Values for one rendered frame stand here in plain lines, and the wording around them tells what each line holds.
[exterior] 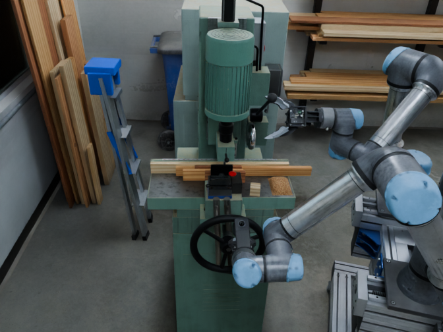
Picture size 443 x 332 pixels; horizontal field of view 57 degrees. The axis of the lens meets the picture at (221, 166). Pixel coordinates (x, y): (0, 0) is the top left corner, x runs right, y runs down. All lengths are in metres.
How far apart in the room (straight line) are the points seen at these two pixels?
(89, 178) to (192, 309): 1.34
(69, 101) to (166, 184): 1.23
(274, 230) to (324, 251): 1.59
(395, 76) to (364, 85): 2.09
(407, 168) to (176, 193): 0.93
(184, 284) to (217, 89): 0.94
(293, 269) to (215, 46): 0.78
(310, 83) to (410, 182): 2.69
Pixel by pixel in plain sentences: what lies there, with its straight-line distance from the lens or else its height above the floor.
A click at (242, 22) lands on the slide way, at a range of 1.69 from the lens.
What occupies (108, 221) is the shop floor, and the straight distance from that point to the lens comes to 2.98.
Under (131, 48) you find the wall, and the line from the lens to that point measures 4.00.
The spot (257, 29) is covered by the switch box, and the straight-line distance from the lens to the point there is 1.81.
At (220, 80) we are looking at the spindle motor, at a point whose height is 1.36.
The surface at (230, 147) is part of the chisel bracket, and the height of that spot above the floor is 1.07.
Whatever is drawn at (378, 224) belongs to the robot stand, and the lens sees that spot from 1.97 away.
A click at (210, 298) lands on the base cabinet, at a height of 0.30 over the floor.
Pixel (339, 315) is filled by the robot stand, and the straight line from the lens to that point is 2.19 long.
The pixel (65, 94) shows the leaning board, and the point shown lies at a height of 0.86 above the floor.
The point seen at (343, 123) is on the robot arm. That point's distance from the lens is 1.52.
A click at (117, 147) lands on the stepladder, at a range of 2.43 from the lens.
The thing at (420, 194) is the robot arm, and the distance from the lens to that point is 1.03.
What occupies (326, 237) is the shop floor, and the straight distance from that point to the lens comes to 2.92.
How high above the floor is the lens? 1.89
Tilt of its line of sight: 33 degrees down
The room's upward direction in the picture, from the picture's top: 2 degrees clockwise
